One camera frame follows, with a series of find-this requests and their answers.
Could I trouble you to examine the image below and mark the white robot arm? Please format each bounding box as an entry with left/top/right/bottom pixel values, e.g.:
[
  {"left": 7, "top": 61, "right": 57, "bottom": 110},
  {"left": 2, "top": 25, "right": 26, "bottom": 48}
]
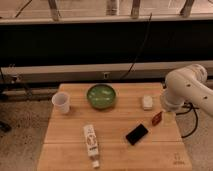
[{"left": 160, "top": 64, "right": 213, "bottom": 117}]

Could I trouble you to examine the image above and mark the white plastic bottle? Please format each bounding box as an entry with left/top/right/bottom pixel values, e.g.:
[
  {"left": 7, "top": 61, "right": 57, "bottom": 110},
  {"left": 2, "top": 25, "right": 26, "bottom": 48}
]
[{"left": 83, "top": 125, "right": 100, "bottom": 168}]

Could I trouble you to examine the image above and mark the black floor cable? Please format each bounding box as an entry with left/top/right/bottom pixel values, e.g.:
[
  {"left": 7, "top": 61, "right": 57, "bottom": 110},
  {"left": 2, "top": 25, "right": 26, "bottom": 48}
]
[{"left": 175, "top": 102, "right": 200, "bottom": 139}]

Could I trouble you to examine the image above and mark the black hanging cable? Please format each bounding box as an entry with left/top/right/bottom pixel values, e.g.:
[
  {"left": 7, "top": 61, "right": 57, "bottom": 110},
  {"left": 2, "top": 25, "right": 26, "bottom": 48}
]
[{"left": 119, "top": 12, "right": 153, "bottom": 81}]

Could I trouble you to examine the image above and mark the black smartphone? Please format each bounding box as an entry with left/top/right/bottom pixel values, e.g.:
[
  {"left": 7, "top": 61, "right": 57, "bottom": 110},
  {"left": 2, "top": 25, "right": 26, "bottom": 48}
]
[{"left": 125, "top": 124, "right": 148, "bottom": 145}]

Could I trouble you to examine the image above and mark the translucent plastic cup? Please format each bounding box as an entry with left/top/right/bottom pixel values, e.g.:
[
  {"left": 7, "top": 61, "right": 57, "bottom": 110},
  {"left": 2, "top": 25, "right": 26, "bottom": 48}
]
[{"left": 52, "top": 92, "right": 70, "bottom": 114}]

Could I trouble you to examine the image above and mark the small red packet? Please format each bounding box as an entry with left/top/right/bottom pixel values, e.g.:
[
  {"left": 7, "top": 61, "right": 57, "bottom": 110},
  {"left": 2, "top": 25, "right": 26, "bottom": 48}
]
[{"left": 152, "top": 112, "right": 162, "bottom": 126}]

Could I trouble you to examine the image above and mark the green ceramic bowl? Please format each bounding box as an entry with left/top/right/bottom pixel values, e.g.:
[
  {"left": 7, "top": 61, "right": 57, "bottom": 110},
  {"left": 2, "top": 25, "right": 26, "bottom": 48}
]
[{"left": 86, "top": 84, "right": 116, "bottom": 110}]

